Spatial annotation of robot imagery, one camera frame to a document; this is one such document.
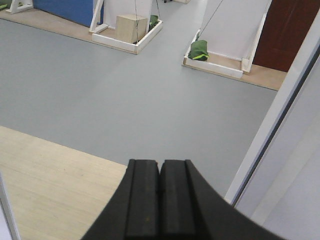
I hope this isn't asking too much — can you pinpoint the light wooden box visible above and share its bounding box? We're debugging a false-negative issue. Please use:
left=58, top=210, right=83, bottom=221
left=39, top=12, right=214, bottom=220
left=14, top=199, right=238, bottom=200
left=115, top=14, right=148, bottom=44

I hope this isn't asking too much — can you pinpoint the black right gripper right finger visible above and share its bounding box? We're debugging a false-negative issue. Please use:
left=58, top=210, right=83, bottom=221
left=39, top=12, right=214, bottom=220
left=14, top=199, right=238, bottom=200
left=159, top=159, right=288, bottom=240

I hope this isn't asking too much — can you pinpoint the blue wall panel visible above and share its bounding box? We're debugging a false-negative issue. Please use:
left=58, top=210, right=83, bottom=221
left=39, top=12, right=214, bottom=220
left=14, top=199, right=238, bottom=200
left=33, top=0, right=95, bottom=27

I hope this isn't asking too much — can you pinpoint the white door frame post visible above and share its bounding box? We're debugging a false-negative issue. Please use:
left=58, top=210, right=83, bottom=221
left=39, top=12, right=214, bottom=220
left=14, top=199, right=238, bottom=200
left=224, top=13, right=320, bottom=207

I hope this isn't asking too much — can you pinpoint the white sliding glass door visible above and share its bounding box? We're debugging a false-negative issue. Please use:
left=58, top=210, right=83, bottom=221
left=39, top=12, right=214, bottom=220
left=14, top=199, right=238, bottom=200
left=0, top=174, right=21, bottom=240

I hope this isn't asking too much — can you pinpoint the white wooden tray frame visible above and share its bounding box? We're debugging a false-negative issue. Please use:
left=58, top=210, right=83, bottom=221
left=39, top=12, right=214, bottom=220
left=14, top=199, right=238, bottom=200
left=89, top=0, right=163, bottom=55

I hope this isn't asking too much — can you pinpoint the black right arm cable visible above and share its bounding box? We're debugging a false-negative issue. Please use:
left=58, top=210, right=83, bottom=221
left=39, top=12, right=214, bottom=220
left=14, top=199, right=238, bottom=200
left=133, top=0, right=141, bottom=45

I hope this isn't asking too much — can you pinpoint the green bag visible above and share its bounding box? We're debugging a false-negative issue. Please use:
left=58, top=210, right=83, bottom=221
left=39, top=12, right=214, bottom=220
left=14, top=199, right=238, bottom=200
left=148, top=14, right=159, bottom=32

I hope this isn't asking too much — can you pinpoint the dark red wooden door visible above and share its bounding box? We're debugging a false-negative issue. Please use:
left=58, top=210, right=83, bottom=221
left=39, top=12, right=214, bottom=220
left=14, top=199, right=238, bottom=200
left=253, top=0, right=320, bottom=72

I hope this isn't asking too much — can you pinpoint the light plywood floor platform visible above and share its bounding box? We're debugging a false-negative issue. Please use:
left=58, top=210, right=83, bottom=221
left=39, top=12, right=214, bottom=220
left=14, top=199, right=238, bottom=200
left=0, top=127, right=126, bottom=240

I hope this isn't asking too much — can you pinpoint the green sandbag in tray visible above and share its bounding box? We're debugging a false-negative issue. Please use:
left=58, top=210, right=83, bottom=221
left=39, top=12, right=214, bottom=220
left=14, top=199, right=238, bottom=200
left=188, top=40, right=209, bottom=61

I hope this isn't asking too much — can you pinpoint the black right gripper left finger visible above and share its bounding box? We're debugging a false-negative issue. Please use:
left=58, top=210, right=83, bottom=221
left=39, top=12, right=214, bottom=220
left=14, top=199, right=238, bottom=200
left=82, top=159, right=159, bottom=240

